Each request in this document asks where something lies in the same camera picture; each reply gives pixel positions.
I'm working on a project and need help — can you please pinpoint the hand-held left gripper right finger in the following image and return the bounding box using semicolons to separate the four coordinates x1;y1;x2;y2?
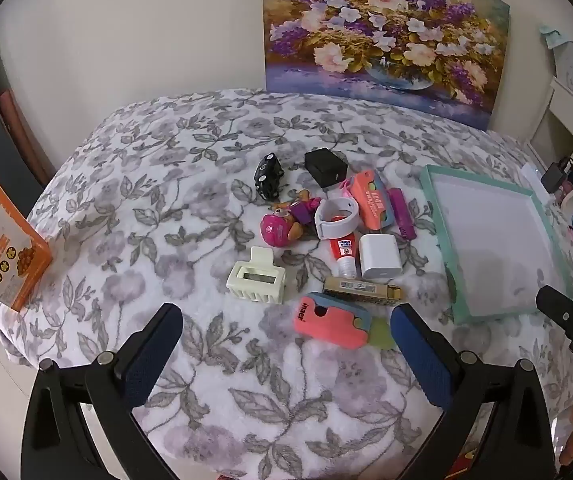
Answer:
391;303;557;480

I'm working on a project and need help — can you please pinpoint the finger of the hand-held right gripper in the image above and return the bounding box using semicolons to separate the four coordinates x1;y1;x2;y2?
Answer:
535;285;573;345

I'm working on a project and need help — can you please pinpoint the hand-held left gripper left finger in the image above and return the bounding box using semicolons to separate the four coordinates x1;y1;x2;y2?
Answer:
20;303;184;480

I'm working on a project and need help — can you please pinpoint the orange and blue toy knife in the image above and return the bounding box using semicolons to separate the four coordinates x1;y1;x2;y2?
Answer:
294;292;398;352
349;170;396;233

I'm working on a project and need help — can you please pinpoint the teal rimmed white tray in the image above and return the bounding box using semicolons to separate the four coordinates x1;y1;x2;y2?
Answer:
419;164;573;325

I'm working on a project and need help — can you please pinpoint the gold lighter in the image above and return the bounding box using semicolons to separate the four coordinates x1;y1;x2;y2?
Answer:
323;276;401;306

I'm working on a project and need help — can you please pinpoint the white charger adapter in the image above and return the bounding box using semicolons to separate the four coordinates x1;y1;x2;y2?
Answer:
359;233;398;281

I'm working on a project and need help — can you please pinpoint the cream hair claw clip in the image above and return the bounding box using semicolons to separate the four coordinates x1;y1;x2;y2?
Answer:
226;246;287;305

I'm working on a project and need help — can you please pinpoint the red glue tube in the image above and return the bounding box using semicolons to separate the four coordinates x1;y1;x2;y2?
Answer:
327;212;357;279

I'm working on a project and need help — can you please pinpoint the purple lighter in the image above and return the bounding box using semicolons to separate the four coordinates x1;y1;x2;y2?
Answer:
389;188;416;241

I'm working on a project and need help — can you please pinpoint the white wrist band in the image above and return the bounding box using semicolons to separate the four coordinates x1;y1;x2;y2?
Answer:
314;198;358;241

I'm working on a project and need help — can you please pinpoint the pink toy dog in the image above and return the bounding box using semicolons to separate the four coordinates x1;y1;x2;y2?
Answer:
259;189;325;248

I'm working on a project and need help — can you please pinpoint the black toy car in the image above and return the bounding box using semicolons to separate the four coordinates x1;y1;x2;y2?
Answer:
254;154;284;203

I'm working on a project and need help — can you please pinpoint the black rectangular box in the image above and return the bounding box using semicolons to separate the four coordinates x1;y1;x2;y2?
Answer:
305;148;347;190

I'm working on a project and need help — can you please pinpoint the black power adapter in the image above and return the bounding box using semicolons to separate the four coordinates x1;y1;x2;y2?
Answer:
541;160;568;194

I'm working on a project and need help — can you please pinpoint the small white box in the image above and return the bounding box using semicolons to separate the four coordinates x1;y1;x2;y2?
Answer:
521;162;543;192

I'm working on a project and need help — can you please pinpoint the grey floral blanket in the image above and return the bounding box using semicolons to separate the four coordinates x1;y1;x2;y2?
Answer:
0;89;573;480

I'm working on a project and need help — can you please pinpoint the orange printed box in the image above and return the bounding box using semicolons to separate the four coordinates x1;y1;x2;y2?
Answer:
0;169;53;312

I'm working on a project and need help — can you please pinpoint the floral painting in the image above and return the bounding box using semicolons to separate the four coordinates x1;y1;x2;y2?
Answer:
261;0;511;131

